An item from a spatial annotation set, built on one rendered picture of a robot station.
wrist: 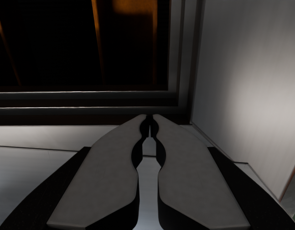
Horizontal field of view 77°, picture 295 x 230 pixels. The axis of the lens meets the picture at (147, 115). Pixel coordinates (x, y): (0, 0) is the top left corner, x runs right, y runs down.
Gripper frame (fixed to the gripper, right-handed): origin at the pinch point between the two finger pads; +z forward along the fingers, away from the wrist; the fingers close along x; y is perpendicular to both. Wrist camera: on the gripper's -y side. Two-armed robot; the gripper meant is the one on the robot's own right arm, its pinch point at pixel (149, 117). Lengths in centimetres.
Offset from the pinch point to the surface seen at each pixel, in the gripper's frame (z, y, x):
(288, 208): 19, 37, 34
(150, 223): 0.6, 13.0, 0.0
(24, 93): 4.1, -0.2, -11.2
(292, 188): 19.3, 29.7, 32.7
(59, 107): 2.5, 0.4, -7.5
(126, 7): 19.2, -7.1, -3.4
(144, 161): 0.7, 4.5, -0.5
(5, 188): 0.7, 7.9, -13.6
